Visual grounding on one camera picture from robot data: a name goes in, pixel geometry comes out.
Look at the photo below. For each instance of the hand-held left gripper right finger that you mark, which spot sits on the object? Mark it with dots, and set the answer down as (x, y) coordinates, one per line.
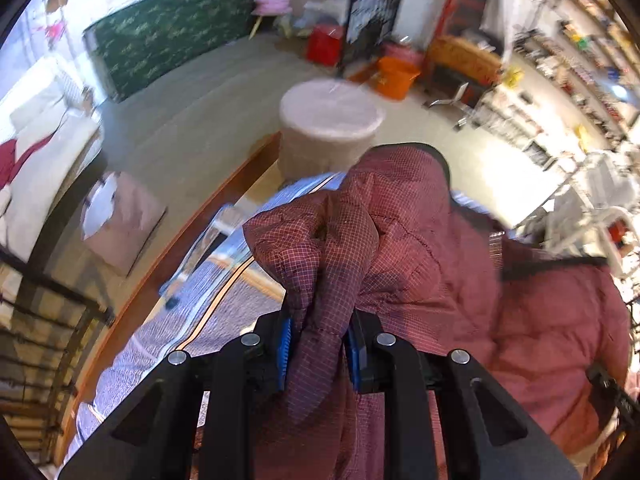
(354, 355)

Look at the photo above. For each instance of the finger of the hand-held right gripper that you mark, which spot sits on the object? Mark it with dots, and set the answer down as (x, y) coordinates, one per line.
(609, 385)

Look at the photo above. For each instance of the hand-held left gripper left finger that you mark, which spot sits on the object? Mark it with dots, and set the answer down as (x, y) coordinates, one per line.
(284, 352)

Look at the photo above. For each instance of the maroon quilted jacket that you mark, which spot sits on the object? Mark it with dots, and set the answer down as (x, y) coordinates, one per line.
(450, 280)

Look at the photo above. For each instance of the blue checked bed sheet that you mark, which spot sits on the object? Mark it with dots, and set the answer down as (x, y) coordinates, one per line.
(220, 300)

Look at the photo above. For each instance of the white plastic rack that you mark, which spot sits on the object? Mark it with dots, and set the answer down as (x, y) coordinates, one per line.
(595, 185)

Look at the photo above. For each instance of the round beige ottoman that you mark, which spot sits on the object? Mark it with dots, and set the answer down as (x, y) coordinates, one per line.
(330, 120)

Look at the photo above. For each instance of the metal chair base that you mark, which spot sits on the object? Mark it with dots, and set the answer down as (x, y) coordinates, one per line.
(457, 105)

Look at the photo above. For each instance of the orange basin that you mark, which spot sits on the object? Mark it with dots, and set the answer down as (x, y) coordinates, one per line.
(395, 77)

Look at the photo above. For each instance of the pink basin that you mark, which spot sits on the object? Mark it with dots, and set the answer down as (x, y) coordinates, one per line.
(405, 52)

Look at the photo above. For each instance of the red box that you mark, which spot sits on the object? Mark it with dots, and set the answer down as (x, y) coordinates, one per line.
(325, 45)

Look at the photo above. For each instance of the wooden cabinet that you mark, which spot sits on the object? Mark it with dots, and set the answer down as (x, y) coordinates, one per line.
(465, 62)

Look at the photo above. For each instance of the white sofa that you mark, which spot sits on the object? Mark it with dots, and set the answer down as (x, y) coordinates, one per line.
(45, 125)

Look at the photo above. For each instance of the dark red throw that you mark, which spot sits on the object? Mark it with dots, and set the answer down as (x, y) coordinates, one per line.
(17, 157)

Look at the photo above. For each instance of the black display rack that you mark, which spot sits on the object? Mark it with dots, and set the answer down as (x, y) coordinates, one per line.
(370, 20)

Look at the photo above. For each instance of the green patterned sofa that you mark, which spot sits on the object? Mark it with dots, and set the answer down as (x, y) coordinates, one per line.
(175, 35)

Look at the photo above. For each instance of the pink stool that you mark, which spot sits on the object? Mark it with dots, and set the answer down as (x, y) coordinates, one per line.
(272, 2)

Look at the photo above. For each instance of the white appliance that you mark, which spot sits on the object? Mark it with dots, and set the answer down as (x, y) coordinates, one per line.
(420, 0)

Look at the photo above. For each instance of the black metal bed rail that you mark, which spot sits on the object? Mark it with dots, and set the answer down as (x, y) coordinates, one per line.
(50, 290)

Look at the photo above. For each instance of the wall shelves of goods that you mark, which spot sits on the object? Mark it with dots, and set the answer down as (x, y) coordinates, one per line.
(565, 35)

